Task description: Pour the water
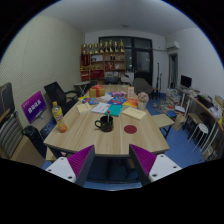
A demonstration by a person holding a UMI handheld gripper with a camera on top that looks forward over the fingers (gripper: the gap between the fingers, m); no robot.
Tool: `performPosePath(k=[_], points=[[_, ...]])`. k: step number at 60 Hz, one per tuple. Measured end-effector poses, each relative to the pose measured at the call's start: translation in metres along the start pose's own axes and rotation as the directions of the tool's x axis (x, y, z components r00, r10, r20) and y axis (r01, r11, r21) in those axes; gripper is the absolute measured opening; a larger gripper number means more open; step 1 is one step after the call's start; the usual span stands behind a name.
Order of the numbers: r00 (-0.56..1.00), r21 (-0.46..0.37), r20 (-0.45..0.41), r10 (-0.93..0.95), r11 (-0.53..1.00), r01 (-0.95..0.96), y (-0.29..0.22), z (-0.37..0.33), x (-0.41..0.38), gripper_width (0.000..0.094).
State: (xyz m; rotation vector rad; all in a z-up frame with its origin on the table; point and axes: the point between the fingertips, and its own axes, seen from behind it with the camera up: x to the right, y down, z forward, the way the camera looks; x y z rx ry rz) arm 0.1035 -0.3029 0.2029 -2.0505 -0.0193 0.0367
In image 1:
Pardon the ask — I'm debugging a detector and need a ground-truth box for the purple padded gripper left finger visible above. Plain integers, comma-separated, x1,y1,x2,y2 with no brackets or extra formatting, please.
46,145,95,187

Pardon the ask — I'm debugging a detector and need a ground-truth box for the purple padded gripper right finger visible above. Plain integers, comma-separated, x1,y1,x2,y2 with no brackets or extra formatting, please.
129,144,181,186

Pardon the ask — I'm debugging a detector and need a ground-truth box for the red round coaster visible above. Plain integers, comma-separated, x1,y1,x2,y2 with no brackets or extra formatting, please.
124,125,137,134

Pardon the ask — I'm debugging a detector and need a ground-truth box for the black dotted mug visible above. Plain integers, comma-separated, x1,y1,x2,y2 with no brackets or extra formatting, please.
95,116,114,132

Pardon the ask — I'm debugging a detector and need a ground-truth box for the yellow notepad left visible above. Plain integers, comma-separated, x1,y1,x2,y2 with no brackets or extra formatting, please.
77,103,92,113

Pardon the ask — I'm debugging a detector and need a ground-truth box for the orange drink plastic bottle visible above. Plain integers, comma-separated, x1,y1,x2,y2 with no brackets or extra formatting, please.
52,101,67,133

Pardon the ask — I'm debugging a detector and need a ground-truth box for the wooden conference table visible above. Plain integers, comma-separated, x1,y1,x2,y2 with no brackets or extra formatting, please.
43,84,171,158

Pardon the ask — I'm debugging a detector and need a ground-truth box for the red tipped stirrer in mug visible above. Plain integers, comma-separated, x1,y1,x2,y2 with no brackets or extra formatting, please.
107,110,110,123

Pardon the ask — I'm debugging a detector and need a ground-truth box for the white paper sheet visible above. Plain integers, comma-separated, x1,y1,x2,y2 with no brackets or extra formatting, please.
92,103,110,114

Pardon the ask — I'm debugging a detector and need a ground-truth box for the white round stool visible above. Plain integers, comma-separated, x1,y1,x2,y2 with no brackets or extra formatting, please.
188,123,209,140

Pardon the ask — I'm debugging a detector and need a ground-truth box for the teal notebook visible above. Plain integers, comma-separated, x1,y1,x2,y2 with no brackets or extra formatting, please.
105,105,123,117

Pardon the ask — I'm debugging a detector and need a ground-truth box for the orange red booklet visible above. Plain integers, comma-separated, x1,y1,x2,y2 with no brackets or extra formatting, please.
123,98,138,108

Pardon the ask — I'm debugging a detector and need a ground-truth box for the side desk with clutter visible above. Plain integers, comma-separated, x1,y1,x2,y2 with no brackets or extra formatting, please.
177,87,224,160

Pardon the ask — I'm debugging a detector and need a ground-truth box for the striped cushion wooden chair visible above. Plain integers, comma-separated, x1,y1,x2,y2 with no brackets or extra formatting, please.
0,111,46,168

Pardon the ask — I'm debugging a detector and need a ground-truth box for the purple sign board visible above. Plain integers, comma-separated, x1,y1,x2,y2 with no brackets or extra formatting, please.
21,91,46,123

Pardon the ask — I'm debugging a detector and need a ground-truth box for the blue booklet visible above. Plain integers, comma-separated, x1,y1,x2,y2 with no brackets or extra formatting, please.
108,97,127,105

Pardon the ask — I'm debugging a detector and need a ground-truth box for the black office chair left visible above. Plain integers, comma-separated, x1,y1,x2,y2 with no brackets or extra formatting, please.
44,82,81,114

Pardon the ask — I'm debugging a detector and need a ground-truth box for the yellow gift box red ribbon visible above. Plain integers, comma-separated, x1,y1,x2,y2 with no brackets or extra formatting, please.
89,84,105,98

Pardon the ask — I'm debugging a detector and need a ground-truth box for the grey armchair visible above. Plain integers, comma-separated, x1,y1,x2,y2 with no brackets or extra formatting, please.
133,78,153,95

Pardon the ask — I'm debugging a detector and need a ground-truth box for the computer monitor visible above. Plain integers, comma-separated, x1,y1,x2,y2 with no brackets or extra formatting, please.
180,75,192,88

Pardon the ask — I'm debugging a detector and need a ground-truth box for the wooden trophy shelf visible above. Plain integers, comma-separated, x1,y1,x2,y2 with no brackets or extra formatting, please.
80,40,126,81

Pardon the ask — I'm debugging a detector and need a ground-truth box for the black framed glass door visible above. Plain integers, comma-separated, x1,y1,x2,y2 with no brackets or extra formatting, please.
99,36,153,84

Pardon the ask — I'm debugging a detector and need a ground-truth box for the white air conditioner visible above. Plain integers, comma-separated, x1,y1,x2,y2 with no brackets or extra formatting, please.
166,41,180,53

